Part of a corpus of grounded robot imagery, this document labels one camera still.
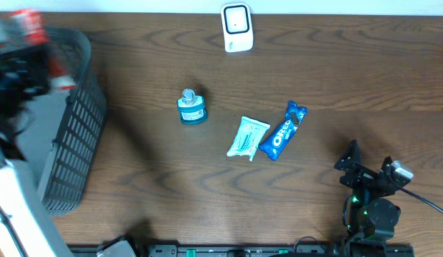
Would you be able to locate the red snack packet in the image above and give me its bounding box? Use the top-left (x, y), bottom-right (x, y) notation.
top-left (10, 9), bottom-right (76, 91)

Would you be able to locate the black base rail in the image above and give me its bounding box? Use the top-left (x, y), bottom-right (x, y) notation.
top-left (139, 243), bottom-right (414, 257)

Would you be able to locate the blue mouthwash bottle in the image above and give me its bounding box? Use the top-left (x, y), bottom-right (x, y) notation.
top-left (176, 89), bottom-right (208, 125)

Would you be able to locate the grey plastic mesh basket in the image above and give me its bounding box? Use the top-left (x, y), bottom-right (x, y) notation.
top-left (17, 27), bottom-right (106, 216)

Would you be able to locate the teal wet wipes pack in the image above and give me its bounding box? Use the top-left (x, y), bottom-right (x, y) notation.
top-left (227, 116), bottom-right (270, 161)

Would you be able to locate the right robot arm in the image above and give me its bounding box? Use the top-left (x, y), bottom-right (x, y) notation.
top-left (334, 139), bottom-right (401, 248)

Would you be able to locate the blue Oreo cookie pack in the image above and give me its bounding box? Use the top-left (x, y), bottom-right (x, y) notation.
top-left (259, 101), bottom-right (309, 161)

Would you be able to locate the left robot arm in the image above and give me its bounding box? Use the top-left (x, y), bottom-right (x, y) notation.
top-left (0, 9), bottom-right (143, 256)

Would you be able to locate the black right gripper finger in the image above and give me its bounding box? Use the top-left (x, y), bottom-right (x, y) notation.
top-left (379, 156), bottom-right (394, 178)
top-left (334, 139), bottom-right (361, 172)

